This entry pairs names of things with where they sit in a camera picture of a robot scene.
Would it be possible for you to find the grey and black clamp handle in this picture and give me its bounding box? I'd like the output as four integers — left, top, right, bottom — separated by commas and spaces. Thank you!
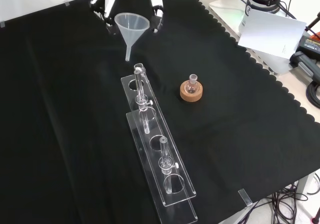
289, 51, 320, 80

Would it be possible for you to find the coiled black cable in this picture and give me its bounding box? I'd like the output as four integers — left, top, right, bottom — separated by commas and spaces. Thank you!
306, 80, 320, 109

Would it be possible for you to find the grey table leg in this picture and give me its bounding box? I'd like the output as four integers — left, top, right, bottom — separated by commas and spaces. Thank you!
296, 172, 316, 197

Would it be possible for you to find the cork ring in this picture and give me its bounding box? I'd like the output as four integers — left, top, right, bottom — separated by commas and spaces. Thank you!
179, 80, 203, 104

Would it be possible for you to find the black cable bundle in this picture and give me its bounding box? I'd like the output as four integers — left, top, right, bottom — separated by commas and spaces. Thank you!
234, 173, 320, 224

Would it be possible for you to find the black tripod with red knob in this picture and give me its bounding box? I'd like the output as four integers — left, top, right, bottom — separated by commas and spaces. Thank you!
303, 11, 320, 39

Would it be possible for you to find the round-bottom glass flask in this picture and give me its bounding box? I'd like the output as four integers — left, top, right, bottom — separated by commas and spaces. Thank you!
184, 73, 200, 95

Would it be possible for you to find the black and orange power box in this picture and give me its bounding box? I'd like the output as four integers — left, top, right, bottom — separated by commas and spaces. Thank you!
296, 35, 320, 57

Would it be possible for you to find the clear acrylic funnel stand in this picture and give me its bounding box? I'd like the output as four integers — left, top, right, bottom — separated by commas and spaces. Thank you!
120, 63, 199, 222

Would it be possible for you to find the black cloth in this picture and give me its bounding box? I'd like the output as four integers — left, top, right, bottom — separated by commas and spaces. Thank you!
0, 0, 320, 224

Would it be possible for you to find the pale board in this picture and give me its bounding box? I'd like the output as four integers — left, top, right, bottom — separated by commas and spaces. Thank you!
237, 8, 308, 60

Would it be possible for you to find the clear plastic funnel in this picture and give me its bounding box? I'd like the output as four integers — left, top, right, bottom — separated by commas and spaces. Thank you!
114, 12, 151, 62

